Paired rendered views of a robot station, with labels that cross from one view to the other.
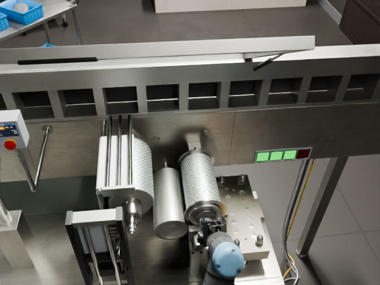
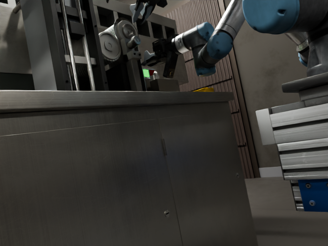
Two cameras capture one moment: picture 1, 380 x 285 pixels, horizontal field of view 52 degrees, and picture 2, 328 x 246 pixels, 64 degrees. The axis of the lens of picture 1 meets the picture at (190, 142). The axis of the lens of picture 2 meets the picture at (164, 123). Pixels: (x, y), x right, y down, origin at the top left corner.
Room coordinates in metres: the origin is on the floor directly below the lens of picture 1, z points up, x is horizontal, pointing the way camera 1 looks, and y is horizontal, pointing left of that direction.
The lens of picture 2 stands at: (-0.12, 0.66, 0.75)
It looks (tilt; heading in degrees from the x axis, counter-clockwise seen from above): 3 degrees up; 319
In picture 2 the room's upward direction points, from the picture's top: 11 degrees counter-clockwise
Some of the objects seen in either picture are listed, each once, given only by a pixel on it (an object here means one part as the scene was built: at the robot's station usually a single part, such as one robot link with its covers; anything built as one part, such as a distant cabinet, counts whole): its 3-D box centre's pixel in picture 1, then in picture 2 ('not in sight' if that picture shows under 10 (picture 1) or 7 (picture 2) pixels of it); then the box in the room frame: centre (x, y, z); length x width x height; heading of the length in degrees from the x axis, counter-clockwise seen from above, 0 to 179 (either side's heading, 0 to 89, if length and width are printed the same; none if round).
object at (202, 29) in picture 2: not in sight; (199, 36); (0.50, -0.16, 1.11); 0.11 x 0.08 x 0.09; 7
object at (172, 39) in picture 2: not in sight; (168, 49); (0.66, -0.13, 1.12); 0.12 x 0.08 x 0.09; 7
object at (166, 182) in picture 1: (169, 202); (92, 55); (0.93, 0.07, 1.17); 0.26 x 0.12 x 0.12; 8
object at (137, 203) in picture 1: (131, 211); not in sight; (0.77, 0.18, 1.33); 0.06 x 0.06 x 0.06; 8
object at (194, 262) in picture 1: (195, 255); (135, 71); (0.78, -0.03, 1.05); 0.06 x 0.05 x 0.31; 8
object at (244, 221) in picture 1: (238, 215); (141, 94); (1.01, -0.22, 1.00); 0.40 x 0.16 x 0.06; 8
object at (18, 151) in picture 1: (25, 167); not in sight; (0.79, 0.49, 1.51); 0.02 x 0.02 x 0.20
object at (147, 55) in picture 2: not in sight; (147, 57); (0.76, -0.09, 1.11); 0.09 x 0.03 x 0.06; 16
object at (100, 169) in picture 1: (113, 201); (42, 54); (0.93, 0.29, 1.17); 0.34 x 0.05 x 0.54; 8
